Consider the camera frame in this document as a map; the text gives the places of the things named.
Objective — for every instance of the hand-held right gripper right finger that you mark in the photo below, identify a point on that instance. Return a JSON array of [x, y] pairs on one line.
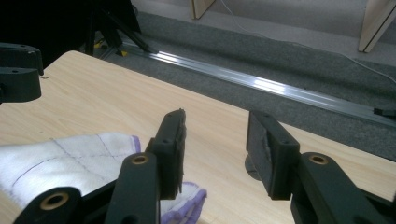
[[274, 158]]

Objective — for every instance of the yellow floor tape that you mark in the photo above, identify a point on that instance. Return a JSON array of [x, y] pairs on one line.
[[124, 53]]

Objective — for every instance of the aluminium floor rail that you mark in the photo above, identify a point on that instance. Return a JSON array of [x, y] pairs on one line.
[[264, 84]]

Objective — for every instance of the dark round table grommet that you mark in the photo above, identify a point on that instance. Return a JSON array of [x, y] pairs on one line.
[[250, 169]]

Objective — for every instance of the black metal stand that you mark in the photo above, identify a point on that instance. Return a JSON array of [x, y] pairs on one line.
[[124, 28]]

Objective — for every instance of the light wooden desk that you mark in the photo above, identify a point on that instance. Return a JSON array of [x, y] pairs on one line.
[[376, 21]]

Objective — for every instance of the white cloth with purple edge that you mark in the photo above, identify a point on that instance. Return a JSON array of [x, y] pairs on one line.
[[62, 161]]

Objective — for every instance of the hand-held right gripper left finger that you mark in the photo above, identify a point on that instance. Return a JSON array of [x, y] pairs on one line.
[[169, 155]]

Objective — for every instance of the black rail bracket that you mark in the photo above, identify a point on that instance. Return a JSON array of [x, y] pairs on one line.
[[385, 112]]

